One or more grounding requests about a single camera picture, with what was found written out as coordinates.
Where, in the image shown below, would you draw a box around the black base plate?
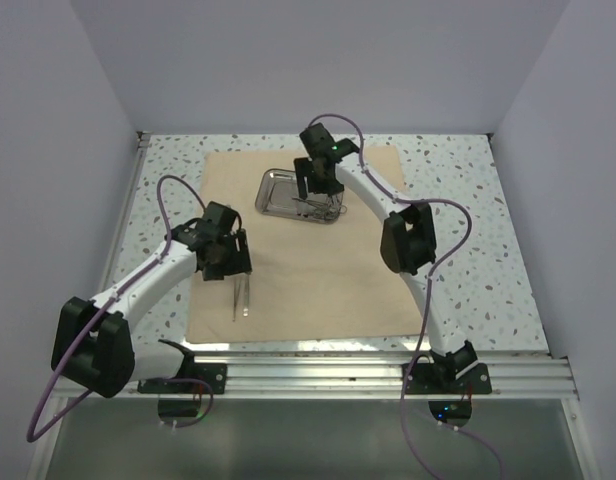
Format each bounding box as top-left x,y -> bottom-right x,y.
138,361 -> 228,395
401,360 -> 493,396

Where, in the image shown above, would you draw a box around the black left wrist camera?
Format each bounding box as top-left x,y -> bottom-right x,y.
201,201 -> 242,234

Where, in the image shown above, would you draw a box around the steel surgical scissors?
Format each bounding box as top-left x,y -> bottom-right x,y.
313,197 -> 347,223

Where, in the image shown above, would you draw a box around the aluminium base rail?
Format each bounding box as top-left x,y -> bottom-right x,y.
55,349 -> 574,401

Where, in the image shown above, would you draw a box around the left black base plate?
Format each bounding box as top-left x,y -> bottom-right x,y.
138,361 -> 228,395

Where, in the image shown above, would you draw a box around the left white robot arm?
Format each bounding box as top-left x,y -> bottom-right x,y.
51,225 -> 252,398

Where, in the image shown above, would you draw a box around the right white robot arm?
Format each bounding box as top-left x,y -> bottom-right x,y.
294,157 -> 477,393

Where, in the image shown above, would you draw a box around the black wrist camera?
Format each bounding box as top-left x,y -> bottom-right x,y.
201,201 -> 242,234
299,123 -> 359,163

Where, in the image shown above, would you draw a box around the beige surgical cloth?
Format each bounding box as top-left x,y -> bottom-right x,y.
185,150 -> 422,344

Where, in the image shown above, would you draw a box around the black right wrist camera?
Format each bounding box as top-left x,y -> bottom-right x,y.
299,123 -> 359,163

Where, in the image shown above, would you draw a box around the steel instrument tray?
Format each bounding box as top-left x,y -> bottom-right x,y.
255,169 -> 344,224

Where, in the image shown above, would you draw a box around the steel tweezers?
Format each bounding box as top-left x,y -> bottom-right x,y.
242,275 -> 250,317
232,276 -> 241,322

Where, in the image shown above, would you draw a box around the steel forceps with rings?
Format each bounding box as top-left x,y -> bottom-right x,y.
293,197 -> 325,221

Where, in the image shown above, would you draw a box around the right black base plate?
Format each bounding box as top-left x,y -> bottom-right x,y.
401,360 -> 493,396

